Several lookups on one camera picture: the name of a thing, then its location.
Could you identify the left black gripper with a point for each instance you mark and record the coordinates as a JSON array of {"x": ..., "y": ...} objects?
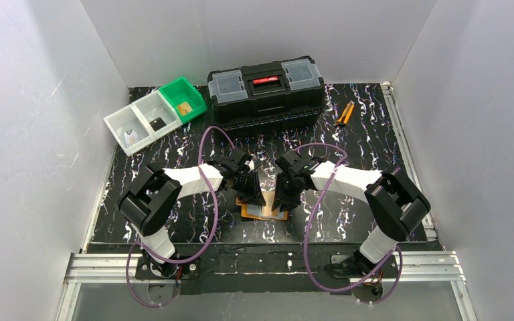
[{"x": 244, "y": 180}]

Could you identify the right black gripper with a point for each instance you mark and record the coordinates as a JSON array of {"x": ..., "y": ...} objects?
[{"x": 286, "y": 182}]

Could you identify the orange card holder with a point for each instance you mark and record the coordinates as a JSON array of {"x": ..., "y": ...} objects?
[{"x": 263, "y": 213}]

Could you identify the gold credit card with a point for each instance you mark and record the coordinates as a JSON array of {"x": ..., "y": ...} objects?
[{"x": 184, "y": 108}]

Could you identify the black credit card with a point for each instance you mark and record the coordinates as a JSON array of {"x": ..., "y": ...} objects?
[{"x": 157, "y": 124}]

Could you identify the white credit card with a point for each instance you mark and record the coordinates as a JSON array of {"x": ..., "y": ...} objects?
[{"x": 131, "y": 137}]

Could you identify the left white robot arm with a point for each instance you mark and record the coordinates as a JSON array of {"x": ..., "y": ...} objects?
[{"x": 148, "y": 202}]

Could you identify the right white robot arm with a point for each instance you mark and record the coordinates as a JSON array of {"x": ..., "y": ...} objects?
[{"x": 396, "y": 203}]

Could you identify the orange utility knife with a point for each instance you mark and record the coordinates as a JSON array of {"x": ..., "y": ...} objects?
[{"x": 345, "y": 116}]

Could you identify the black toolbox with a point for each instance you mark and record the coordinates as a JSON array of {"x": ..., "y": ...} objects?
[{"x": 273, "y": 96}]

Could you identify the middle white plastic bin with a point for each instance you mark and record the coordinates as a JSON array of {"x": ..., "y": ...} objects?
[{"x": 152, "y": 106}]

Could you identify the white plastic bin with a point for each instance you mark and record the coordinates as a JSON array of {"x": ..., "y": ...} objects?
[
  {"x": 152, "y": 106},
  {"x": 123, "y": 120}
]

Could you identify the green plastic bin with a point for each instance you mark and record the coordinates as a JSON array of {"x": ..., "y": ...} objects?
[{"x": 181, "y": 90}]

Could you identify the left white plastic bin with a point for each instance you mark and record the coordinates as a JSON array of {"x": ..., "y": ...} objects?
[{"x": 123, "y": 120}]

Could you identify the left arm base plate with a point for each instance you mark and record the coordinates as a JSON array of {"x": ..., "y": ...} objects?
[{"x": 147, "y": 269}]

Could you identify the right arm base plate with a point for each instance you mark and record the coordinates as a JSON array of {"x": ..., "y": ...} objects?
[{"x": 346, "y": 266}]

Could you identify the aluminium frame rail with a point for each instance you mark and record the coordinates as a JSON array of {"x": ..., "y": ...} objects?
[{"x": 255, "y": 269}]

